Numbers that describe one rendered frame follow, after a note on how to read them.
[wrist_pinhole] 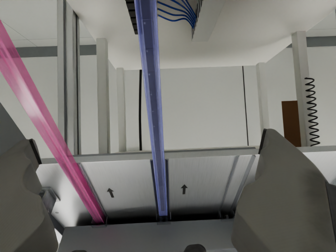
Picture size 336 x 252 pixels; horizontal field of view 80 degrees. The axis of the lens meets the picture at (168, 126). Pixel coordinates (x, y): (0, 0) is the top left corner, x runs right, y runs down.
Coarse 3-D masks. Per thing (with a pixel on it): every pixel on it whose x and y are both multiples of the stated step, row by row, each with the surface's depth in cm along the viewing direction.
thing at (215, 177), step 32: (96, 160) 25; (128, 160) 25; (192, 160) 26; (224, 160) 26; (256, 160) 26; (320, 160) 27; (64, 192) 30; (96, 192) 30; (128, 192) 31; (192, 192) 31; (224, 192) 32; (64, 224) 37
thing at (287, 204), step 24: (264, 144) 11; (288, 144) 10; (264, 168) 8; (288, 168) 8; (312, 168) 8; (264, 192) 7; (288, 192) 7; (312, 192) 7; (240, 216) 6; (264, 216) 6; (288, 216) 6; (312, 216) 6; (240, 240) 6; (264, 240) 6; (288, 240) 6; (312, 240) 5
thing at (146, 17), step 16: (144, 0) 13; (144, 16) 13; (144, 32) 14; (144, 48) 15; (144, 64) 16; (144, 80) 16; (160, 96) 18; (160, 112) 19; (160, 128) 20; (160, 144) 22; (160, 160) 24; (160, 176) 26; (160, 192) 29; (160, 208) 32
